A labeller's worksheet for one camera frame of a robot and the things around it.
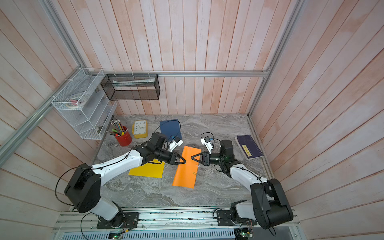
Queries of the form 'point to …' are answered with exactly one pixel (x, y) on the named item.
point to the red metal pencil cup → (125, 139)
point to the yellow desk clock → (140, 129)
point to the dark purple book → (248, 146)
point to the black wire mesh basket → (132, 86)
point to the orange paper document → (186, 174)
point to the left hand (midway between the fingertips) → (183, 164)
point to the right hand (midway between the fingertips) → (192, 158)
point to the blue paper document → (170, 129)
